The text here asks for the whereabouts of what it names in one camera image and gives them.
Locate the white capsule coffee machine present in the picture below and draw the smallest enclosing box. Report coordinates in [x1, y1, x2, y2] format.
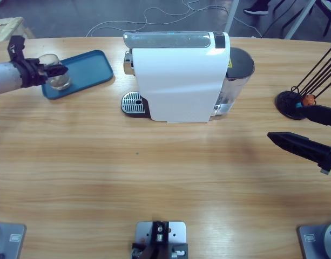
[120, 31, 231, 124]

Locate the teal rectangular tray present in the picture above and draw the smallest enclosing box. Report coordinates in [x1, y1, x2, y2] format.
[40, 50, 114, 100]

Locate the grey mount plate dark post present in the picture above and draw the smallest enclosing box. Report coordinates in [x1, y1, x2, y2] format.
[131, 221, 189, 259]

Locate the white floor cable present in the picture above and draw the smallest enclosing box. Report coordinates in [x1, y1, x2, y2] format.
[85, 0, 263, 38]

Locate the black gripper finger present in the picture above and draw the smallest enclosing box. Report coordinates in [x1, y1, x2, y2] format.
[294, 104, 331, 127]
[267, 131, 330, 165]
[40, 64, 69, 79]

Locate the light wooden crate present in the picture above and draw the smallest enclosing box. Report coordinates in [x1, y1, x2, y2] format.
[0, 16, 36, 43]

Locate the black chair leg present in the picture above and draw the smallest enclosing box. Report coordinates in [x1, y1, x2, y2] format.
[323, 0, 331, 37]

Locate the white slanted frame leg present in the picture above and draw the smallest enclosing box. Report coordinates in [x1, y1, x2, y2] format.
[284, 0, 317, 40]

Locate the white upright post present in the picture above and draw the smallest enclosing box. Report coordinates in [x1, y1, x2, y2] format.
[224, 0, 240, 35]

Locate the silver coffee machine lever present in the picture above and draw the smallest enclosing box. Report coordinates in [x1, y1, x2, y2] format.
[123, 31, 211, 49]

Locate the black sneaker white sole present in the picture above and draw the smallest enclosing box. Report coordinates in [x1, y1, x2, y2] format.
[243, 0, 270, 16]

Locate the dark coffee machine water tank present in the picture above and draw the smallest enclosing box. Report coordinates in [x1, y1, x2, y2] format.
[213, 47, 255, 117]

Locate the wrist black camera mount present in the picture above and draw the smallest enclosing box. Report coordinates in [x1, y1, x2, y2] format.
[7, 35, 27, 62]

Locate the arm grey base plate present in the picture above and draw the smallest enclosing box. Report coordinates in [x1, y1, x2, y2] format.
[297, 221, 331, 259]
[0, 221, 28, 259]

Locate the black capsule holder with rods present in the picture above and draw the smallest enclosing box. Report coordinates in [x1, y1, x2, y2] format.
[275, 44, 331, 121]

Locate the clear glass cup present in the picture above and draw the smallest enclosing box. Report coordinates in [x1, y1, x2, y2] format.
[37, 53, 72, 91]

